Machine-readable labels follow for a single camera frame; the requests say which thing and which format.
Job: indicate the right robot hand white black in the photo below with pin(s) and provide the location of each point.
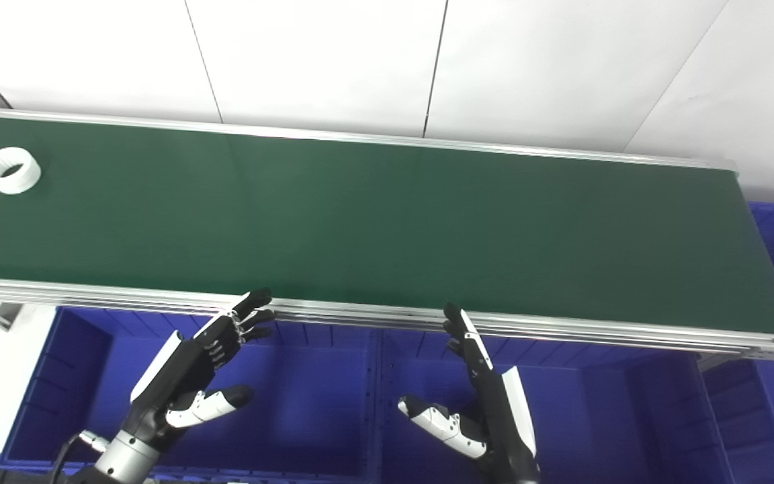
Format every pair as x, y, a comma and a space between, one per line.
494, 396

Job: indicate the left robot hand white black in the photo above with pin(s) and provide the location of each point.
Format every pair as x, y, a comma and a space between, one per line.
182, 376

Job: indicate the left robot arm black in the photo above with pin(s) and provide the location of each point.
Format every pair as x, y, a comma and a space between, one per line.
121, 464

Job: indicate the green conveyor belt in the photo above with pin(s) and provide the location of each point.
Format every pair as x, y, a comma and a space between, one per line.
360, 313
387, 222

